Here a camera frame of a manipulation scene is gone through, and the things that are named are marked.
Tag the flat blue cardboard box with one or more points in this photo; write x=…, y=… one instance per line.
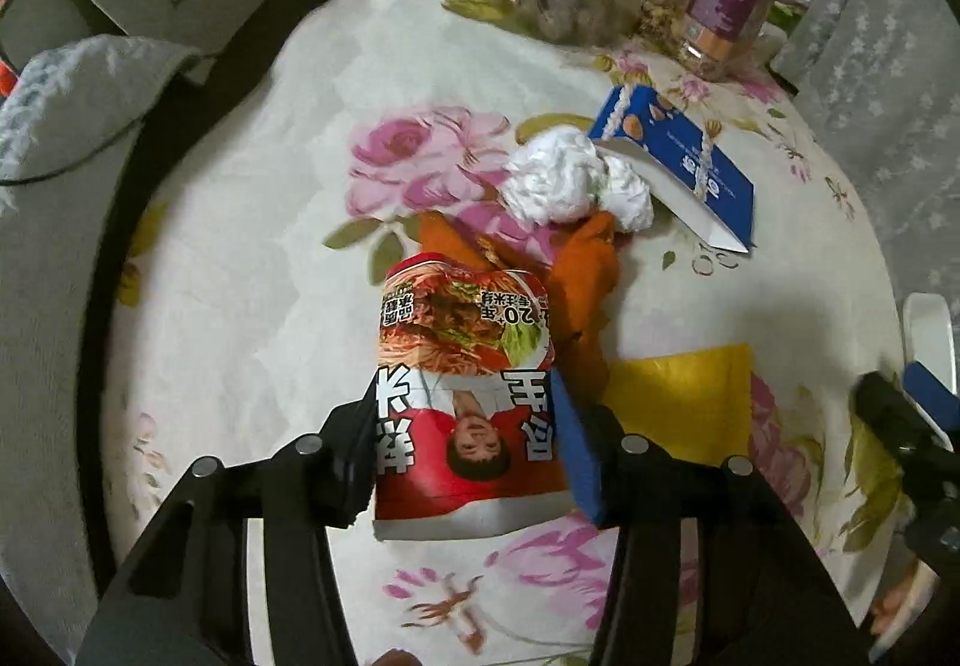
x=675, y=141

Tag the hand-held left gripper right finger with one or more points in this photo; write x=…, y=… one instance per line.
x=581, y=463

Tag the grey patterned blanket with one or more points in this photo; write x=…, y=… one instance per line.
x=75, y=88

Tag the floral tablecloth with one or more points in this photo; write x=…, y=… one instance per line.
x=262, y=223

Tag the red instant noodle package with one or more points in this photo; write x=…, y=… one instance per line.
x=465, y=366

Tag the crumpled white paper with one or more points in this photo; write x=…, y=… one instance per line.
x=555, y=178

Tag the orange cloth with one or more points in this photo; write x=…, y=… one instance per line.
x=585, y=268

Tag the person's right hand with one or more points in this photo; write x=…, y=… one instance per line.
x=900, y=617

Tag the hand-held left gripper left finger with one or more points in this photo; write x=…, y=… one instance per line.
x=345, y=456

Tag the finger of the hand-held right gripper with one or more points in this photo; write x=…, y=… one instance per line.
x=892, y=415
x=936, y=390

